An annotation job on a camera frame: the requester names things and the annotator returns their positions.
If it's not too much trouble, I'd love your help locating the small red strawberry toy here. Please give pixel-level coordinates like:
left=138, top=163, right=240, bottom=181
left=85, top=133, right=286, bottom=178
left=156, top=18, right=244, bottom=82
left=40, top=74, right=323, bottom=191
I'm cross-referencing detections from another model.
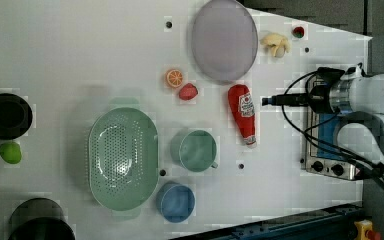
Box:
left=292, top=26, right=305, bottom=39

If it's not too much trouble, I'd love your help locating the grey round plate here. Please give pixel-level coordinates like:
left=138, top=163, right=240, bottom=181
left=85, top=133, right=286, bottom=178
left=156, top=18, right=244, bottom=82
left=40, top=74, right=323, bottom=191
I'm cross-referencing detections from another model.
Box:
left=191, top=0, right=258, bottom=81

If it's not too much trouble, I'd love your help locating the blue table frame rail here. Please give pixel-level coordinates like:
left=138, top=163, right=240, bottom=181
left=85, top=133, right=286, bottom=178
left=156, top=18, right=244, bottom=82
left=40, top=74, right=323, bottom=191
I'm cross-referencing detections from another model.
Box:
left=171, top=204, right=365, bottom=240

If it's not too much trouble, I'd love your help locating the green mug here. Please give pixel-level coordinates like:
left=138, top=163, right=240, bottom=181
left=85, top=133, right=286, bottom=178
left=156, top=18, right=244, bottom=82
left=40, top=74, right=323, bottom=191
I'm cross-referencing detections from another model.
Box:
left=170, top=129, right=218, bottom=172

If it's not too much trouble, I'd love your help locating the black round container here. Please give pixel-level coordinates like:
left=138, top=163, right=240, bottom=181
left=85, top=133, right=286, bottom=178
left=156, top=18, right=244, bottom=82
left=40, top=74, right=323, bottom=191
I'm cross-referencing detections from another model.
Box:
left=0, top=93, right=33, bottom=140

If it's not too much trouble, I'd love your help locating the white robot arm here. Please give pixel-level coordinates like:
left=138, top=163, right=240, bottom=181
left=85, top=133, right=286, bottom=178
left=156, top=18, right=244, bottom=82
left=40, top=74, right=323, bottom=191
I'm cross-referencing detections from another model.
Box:
left=261, top=64, right=384, bottom=184

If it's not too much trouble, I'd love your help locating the blue cup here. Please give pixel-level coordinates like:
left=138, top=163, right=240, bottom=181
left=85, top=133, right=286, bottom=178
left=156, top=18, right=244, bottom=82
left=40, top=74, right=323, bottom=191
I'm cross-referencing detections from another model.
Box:
left=156, top=182, right=196, bottom=223

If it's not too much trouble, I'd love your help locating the silver toaster oven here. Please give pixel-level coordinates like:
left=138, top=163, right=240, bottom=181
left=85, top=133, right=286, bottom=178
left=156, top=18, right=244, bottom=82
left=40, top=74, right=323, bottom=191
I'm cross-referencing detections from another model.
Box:
left=301, top=74, right=364, bottom=182

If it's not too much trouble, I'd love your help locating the black round bin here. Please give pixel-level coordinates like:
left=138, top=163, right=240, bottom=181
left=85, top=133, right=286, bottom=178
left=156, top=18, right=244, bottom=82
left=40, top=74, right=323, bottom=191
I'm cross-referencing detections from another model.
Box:
left=8, top=198, right=76, bottom=240

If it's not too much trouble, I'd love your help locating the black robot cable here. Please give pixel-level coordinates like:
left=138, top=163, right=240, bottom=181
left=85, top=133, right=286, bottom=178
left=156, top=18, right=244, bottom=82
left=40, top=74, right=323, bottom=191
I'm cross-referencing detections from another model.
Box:
left=281, top=70, right=384, bottom=224

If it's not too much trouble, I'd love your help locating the red plush ketchup bottle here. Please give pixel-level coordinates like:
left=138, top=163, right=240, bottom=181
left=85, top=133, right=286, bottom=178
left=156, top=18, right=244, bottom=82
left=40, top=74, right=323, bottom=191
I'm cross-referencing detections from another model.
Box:
left=228, top=84, right=256, bottom=146

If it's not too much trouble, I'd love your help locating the orange slice toy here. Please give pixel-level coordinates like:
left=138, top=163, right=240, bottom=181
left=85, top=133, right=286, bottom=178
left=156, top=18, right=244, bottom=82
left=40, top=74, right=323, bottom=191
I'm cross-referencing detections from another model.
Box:
left=165, top=69, right=183, bottom=88

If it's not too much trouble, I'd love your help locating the green lime toy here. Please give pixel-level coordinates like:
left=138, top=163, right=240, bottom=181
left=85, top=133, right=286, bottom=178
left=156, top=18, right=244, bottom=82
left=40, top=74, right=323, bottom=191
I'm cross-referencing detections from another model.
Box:
left=0, top=142, right=22, bottom=164

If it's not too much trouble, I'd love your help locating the yellow red emergency button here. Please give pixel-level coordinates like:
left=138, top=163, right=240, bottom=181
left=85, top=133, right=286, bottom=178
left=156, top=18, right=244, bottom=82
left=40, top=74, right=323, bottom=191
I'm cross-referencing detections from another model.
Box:
left=354, top=220, right=382, bottom=240

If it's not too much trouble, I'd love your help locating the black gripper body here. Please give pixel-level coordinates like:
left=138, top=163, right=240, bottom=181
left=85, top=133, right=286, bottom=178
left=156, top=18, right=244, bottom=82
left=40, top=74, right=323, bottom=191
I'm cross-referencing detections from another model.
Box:
left=261, top=67, right=345, bottom=114

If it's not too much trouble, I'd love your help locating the green strainer colander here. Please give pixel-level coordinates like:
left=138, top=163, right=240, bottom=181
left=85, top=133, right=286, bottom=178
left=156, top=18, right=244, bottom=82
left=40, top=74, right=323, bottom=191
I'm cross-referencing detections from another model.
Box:
left=87, top=98, right=159, bottom=220

